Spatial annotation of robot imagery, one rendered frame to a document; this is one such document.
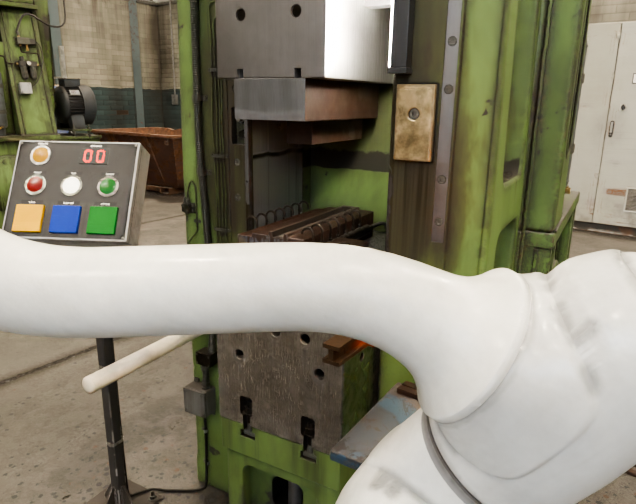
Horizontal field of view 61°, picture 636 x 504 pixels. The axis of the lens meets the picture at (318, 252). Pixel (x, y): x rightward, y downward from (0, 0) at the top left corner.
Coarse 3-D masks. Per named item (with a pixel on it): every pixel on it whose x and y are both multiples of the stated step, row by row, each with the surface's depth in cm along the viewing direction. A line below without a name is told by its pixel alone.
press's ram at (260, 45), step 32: (224, 0) 127; (256, 0) 123; (288, 0) 119; (320, 0) 115; (352, 0) 125; (384, 0) 127; (224, 32) 129; (256, 32) 124; (288, 32) 120; (320, 32) 117; (352, 32) 127; (384, 32) 143; (224, 64) 131; (256, 64) 126; (288, 64) 122; (320, 64) 118; (352, 64) 129; (384, 64) 145
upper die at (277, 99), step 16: (240, 80) 130; (256, 80) 127; (272, 80) 125; (288, 80) 123; (304, 80) 121; (320, 80) 127; (240, 96) 131; (256, 96) 128; (272, 96) 126; (288, 96) 124; (304, 96) 122; (320, 96) 128; (336, 96) 135; (352, 96) 143; (368, 96) 151; (240, 112) 132; (256, 112) 129; (272, 112) 127; (288, 112) 125; (304, 112) 123; (320, 112) 129; (336, 112) 136; (352, 112) 144; (368, 112) 153
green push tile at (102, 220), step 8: (96, 208) 142; (104, 208) 142; (112, 208) 141; (96, 216) 141; (104, 216) 141; (112, 216) 141; (88, 224) 141; (96, 224) 141; (104, 224) 140; (112, 224) 140; (88, 232) 140; (96, 232) 140; (104, 232) 140; (112, 232) 140
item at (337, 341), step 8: (336, 336) 79; (344, 336) 80; (328, 344) 77; (336, 344) 77; (344, 344) 77; (352, 344) 81; (360, 344) 82; (368, 344) 84; (328, 352) 77; (336, 352) 77; (344, 352) 79; (352, 352) 80; (328, 360) 77; (336, 360) 77; (344, 360) 78
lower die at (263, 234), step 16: (336, 208) 166; (352, 208) 166; (272, 224) 152; (288, 224) 148; (336, 224) 148; (368, 224) 164; (240, 240) 141; (256, 240) 138; (272, 240) 136; (288, 240) 133; (304, 240) 131; (320, 240) 139
